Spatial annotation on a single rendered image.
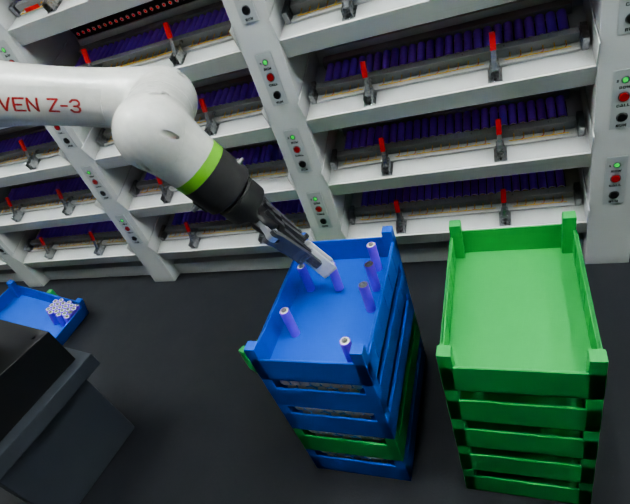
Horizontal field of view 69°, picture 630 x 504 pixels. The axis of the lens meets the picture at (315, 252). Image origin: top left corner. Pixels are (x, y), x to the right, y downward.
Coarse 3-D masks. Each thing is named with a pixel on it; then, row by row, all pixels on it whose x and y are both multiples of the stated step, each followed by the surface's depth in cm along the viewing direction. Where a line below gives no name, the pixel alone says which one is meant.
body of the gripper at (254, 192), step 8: (248, 184) 71; (256, 184) 72; (248, 192) 70; (256, 192) 71; (240, 200) 70; (248, 200) 70; (256, 200) 71; (232, 208) 70; (240, 208) 70; (248, 208) 70; (256, 208) 71; (264, 208) 76; (224, 216) 72; (232, 216) 71; (240, 216) 71; (248, 216) 71; (256, 216) 71; (264, 216) 73; (256, 224) 72; (264, 224) 72; (272, 224) 74
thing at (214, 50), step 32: (160, 0) 117; (192, 0) 116; (96, 32) 129; (128, 32) 125; (160, 32) 119; (192, 32) 111; (224, 32) 108; (64, 64) 130; (96, 64) 123; (128, 64) 119; (160, 64) 114; (192, 64) 109; (224, 64) 107
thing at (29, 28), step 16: (0, 0) 115; (16, 0) 117; (64, 0) 111; (80, 0) 107; (96, 0) 104; (112, 0) 104; (128, 0) 103; (144, 0) 103; (0, 16) 114; (16, 16) 118; (32, 16) 114; (48, 16) 110; (64, 16) 110; (80, 16) 109; (96, 16) 108; (16, 32) 116; (32, 32) 115; (48, 32) 114
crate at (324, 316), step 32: (352, 256) 95; (384, 256) 92; (288, 288) 89; (320, 288) 91; (352, 288) 88; (384, 288) 79; (320, 320) 84; (352, 320) 82; (384, 320) 78; (256, 352) 74; (288, 352) 81; (320, 352) 79; (352, 352) 67; (352, 384) 72
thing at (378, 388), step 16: (400, 272) 92; (400, 288) 90; (400, 304) 89; (400, 320) 89; (384, 352) 78; (384, 368) 76; (272, 384) 79; (384, 384) 76; (288, 400) 81; (304, 400) 79; (320, 400) 78; (336, 400) 77; (352, 400) 75; (368, 400) 74; (384, 400) 75
